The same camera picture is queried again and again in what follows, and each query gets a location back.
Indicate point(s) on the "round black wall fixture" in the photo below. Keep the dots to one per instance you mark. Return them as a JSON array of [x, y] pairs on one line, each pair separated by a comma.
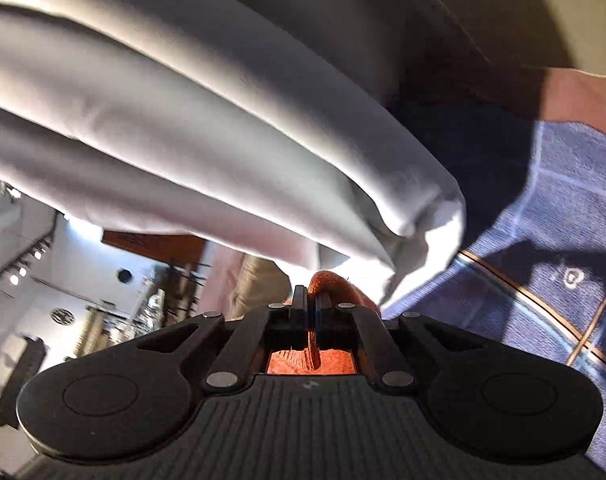
[[124, 275]]

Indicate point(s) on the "pink cloth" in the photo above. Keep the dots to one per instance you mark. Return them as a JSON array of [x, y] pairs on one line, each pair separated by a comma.
[[588, 100]]

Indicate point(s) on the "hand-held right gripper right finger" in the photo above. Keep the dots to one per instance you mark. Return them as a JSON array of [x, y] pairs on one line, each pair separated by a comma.
[[323, 312]]

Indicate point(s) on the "ceiling track lights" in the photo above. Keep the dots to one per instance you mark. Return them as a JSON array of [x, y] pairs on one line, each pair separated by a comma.
[[23, 265]]

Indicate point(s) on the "mauve bedspread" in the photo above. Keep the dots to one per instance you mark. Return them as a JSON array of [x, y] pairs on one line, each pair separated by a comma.
[[225, 280]]

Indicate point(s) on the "round patterned wall ornament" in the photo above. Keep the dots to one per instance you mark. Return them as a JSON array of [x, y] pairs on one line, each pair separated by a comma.
[[60, 316]]

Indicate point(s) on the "cluttered display shelf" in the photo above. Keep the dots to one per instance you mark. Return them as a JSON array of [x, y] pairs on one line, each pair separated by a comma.
[[153, 305]]

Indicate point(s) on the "orange knit sweater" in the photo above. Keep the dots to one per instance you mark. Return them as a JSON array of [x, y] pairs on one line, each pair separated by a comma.
[[293, 363]]

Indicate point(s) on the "blue plaid blanket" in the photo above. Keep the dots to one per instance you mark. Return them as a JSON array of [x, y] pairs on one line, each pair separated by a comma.
[[558, 210]]

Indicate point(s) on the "white garment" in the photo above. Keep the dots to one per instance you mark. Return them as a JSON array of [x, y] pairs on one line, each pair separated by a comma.
[[183, 110]]

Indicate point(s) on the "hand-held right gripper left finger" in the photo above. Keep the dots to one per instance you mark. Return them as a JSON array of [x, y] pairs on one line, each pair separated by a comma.
[[301, 310]]

